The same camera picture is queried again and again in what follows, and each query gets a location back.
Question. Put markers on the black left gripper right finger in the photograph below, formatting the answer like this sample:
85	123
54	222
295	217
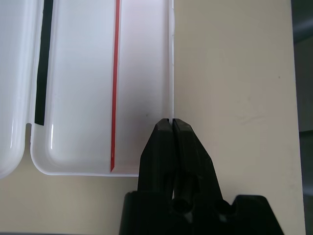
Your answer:
193	159

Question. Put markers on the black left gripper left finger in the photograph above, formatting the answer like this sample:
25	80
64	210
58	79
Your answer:
156	159

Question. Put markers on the white plastic pencil case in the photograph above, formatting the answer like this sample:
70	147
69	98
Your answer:
80	73

